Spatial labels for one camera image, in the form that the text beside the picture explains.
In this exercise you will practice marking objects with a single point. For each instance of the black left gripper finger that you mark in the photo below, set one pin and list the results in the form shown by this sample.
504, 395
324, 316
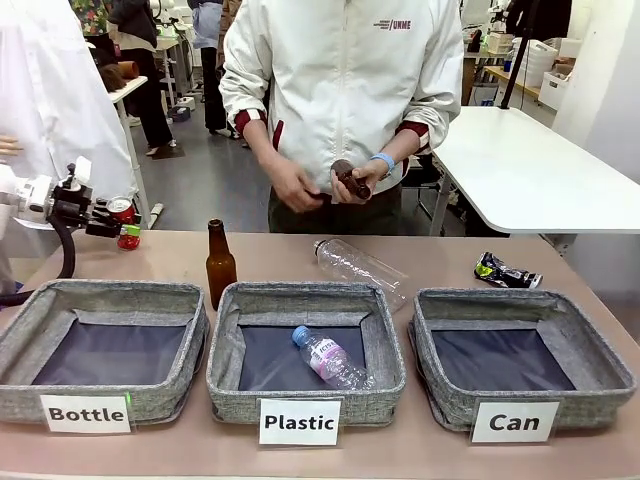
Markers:
106, 210
102, 230

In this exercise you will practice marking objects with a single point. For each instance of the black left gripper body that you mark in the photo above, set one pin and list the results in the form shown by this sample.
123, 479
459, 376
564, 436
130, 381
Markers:
70, 205

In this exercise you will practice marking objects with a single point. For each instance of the crushed red soda can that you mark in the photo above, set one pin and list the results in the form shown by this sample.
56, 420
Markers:
127, 212

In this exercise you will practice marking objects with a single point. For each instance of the brown glass beer bottle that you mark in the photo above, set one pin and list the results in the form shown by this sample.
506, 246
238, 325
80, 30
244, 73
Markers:
221, 270
352, 177

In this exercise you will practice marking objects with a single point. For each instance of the large clear plastic bottle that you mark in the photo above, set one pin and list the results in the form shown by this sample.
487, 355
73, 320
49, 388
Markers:
365, 270

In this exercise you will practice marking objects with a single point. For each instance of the crushed black drink can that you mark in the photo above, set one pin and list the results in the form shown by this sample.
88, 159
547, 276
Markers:
505, 272

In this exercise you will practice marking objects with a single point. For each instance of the person's right forearm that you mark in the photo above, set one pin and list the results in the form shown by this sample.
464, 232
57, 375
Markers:
260, 142

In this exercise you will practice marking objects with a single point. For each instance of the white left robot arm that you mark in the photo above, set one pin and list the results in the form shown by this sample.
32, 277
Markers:
22, 192

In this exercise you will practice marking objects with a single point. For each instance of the grey fabric basket labelled Bottle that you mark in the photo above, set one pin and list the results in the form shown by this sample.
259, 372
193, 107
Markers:
30, 395

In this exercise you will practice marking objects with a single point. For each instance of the grey fabric basket labelled Plastic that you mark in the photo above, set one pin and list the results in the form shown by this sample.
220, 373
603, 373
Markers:
235, 400

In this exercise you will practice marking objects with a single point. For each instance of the white Can label sign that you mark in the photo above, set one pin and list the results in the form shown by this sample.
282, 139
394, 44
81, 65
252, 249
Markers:
514, 422

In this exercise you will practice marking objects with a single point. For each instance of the grey fabric basket labelled Can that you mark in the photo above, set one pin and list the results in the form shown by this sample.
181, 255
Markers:
590, 400

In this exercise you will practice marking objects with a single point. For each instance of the person's right hand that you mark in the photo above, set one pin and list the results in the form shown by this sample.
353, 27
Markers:
292, 185

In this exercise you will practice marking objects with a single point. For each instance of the person's left hand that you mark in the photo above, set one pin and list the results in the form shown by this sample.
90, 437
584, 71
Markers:
372, 175

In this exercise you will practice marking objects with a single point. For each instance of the white background desk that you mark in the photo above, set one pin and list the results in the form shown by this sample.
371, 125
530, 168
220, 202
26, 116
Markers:
132, 125

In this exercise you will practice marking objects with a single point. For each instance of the white lab coat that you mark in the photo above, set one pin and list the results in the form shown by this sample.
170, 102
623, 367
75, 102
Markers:
55, 100

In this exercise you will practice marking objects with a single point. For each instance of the brown wig mannequin head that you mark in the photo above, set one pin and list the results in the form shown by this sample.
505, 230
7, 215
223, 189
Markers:
114, 77

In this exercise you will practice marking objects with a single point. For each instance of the background person in dark clothes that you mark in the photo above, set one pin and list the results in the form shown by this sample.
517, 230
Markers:
145, 75

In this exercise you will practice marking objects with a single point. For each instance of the background person in blue shirt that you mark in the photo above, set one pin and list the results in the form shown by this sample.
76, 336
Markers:
210, 65

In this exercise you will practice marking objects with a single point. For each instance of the white Bottle label sign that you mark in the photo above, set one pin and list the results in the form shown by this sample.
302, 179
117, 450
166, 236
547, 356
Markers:
85, 414

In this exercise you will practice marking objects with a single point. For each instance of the dark olive trousers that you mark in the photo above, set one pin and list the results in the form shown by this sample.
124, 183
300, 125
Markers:
320, 215

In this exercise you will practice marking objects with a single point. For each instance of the small blue-capped plastic bottle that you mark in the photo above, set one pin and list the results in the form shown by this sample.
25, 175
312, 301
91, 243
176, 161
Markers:
330, 357

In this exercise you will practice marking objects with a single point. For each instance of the white zip jacket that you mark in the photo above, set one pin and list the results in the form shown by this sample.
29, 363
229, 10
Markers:
340, 75

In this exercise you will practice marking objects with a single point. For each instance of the white Plastic label sign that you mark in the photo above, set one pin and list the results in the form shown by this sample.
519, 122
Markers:
299, 422

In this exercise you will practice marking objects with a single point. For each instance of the light blue wristband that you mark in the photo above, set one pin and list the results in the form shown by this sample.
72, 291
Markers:
384, 162

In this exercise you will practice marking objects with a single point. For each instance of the large white table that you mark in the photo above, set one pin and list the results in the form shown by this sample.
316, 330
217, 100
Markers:
530, 170

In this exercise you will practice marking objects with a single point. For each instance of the black tripod pole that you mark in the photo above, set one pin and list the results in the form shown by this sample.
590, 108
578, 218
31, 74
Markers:
517, 50

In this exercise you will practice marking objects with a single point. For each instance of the white storage crate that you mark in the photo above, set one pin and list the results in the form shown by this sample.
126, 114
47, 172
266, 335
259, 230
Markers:
555, 85

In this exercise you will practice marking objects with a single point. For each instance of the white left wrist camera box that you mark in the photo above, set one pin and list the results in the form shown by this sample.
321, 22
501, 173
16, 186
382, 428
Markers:
79, 172

